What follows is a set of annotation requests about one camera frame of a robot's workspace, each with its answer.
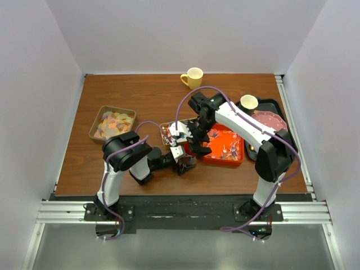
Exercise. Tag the silver tin of gummies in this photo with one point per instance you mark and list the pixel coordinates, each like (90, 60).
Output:
(111, 121)

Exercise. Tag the pink dotted plate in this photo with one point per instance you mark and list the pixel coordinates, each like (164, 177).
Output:
(270, 119)

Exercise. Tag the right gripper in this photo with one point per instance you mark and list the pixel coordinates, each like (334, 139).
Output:
(199, 151)

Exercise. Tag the yellow mug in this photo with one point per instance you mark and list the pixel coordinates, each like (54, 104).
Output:
(193, 78)

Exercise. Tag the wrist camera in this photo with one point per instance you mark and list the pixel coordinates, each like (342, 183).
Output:
(179, 132)
(177, 152)

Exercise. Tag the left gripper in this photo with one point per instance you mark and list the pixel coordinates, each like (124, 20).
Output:
(182, 168)

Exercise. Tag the orange tray of candies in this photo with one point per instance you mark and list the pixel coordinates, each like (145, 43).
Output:
(227, 147)

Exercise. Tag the gold tin of lollipops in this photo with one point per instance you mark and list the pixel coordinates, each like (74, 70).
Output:
(165, 128)

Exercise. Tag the clear plastic jar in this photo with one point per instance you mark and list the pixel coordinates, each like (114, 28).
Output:
(190, 160)

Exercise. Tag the red jar lid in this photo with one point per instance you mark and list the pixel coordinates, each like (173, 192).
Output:
(188, 150)

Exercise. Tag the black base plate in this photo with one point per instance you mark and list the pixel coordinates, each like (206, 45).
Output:
(174, 212)

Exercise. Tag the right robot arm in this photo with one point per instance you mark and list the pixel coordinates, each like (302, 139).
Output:
(275, 149)

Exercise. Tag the dark green cup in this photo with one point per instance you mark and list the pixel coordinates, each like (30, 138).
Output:
(248, 104)

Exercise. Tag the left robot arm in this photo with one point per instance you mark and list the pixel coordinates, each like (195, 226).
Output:
(127, 153)

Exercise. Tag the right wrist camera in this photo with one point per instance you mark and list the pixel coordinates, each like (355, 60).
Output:
(179, 132)

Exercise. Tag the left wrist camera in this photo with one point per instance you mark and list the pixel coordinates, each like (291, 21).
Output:
(177, 152)

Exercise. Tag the black serving tray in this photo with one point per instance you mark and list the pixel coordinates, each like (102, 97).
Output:
(270, 105)

